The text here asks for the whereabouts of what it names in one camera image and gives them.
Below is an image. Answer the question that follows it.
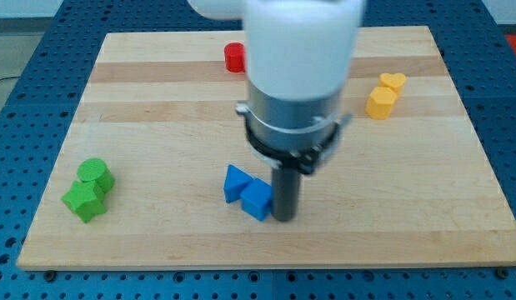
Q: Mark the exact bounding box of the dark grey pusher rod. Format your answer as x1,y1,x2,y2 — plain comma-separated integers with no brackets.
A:
271,168,301,222

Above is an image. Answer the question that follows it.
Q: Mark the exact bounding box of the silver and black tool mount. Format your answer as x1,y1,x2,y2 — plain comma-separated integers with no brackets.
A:
235,83,353,175

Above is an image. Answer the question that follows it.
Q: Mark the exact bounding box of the blue cube block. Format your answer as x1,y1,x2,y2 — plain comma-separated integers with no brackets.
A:
240,178,272,222

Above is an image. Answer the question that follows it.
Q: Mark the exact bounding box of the blue triangle block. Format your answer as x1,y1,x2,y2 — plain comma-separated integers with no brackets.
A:
223,164,253,203

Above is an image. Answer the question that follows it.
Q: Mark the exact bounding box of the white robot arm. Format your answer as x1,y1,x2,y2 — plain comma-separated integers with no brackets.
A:
188,0,366,222

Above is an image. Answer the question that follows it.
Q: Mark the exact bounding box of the yellow hexagon block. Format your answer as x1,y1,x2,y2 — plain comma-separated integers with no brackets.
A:
365,87,398,120

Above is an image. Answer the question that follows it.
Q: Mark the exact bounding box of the red cylinder block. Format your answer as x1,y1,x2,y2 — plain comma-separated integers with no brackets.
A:
223,42,245,73

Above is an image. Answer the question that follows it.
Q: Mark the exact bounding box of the yellow heart block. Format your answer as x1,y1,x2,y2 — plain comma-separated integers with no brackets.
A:
378,72,408,97

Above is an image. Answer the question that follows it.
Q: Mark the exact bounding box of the wooden board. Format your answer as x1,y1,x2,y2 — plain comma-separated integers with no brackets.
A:
17,26,516,271

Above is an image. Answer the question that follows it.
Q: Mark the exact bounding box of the green cylinder block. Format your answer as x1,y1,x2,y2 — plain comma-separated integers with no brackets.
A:
77,157,115,193

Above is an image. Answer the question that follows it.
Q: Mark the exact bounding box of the green star block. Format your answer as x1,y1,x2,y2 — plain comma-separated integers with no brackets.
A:
61,181,107,223

